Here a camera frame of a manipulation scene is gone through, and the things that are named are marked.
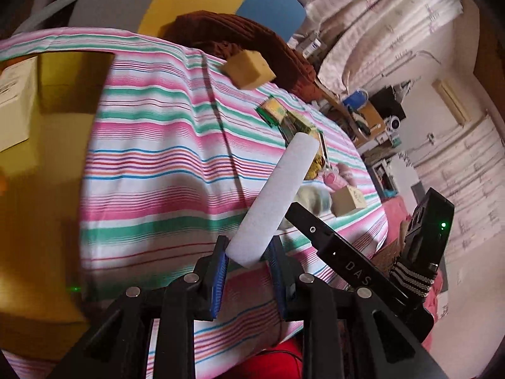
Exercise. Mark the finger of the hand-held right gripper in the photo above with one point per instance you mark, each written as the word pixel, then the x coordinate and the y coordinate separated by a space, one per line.
pixel 309 226

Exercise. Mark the white foam bar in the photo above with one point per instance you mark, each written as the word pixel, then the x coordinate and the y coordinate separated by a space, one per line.
pixel 276 189

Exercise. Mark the black box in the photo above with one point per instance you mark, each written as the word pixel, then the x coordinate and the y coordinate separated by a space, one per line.
pixel 388 100

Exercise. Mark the beige wall unit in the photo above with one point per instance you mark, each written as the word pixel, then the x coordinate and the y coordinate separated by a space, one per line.
pixel 449 100

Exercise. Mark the gold metal tin container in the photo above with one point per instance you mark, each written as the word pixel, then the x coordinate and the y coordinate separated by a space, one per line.
pixel 47 205

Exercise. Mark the small yellow sponge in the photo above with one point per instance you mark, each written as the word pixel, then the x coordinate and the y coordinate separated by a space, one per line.
pixel 248 69

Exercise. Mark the pink green striped cloth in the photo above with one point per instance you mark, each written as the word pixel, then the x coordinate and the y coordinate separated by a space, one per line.
pixel 158 146

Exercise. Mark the patterned beige curtain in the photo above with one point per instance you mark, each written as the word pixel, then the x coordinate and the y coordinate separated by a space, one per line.
pixel 394 15

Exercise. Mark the small brown cardboard box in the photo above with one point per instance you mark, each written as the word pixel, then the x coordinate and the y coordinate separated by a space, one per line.
pixel 347 201

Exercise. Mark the red pink blanket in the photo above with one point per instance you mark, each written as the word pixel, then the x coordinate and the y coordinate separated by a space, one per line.
pixel 394 210

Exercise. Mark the small white round camera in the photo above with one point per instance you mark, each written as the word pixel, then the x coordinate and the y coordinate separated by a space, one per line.
pixel 393 123

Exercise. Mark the green yellow small carton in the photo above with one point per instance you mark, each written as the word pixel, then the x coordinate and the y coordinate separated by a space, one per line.
pixel 300 126

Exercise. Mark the yellow plush toy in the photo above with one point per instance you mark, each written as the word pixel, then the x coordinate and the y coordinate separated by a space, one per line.
pixel 317 164

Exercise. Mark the brown cluttered side desk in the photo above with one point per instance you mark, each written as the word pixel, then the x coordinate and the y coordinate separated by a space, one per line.
pixel 369 120

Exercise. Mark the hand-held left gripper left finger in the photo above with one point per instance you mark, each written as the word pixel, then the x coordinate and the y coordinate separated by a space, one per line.
pixel 219 276

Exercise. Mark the grey yellow blue chair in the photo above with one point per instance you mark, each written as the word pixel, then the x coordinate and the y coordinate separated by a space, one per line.
pixel 189 0

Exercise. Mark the brown knitted cloth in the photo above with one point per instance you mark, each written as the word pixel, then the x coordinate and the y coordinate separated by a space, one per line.
pixel 244 35

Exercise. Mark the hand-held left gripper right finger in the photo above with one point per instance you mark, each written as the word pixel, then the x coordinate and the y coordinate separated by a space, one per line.
pixel 279 280

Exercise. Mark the red cloth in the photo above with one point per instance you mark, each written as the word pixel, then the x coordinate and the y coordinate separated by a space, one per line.
pixel 284 353

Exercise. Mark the white blue small boxes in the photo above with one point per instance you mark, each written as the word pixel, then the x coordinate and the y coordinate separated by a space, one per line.
pixel 311 45

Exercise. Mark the pink fluffy toy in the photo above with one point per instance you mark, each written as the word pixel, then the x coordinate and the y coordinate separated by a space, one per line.
pixel 335 175

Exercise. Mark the cream cardboard box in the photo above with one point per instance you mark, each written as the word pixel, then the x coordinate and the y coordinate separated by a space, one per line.
pixel 15 98

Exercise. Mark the white plush toy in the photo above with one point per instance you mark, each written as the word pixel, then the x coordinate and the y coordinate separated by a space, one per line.
pixel 311 199

